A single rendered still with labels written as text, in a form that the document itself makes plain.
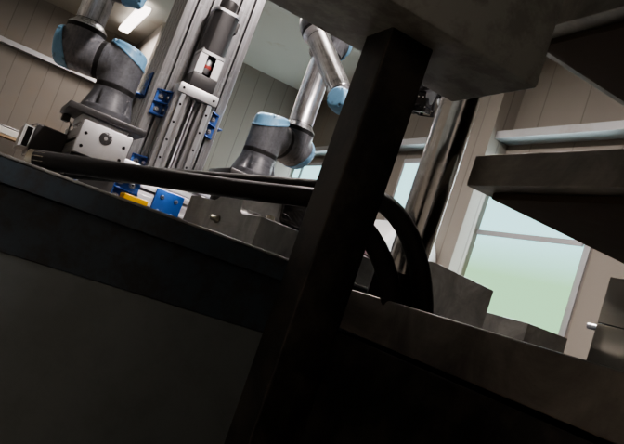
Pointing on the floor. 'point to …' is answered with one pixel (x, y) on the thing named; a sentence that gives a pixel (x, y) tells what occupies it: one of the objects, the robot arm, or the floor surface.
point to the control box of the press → (379, 145)
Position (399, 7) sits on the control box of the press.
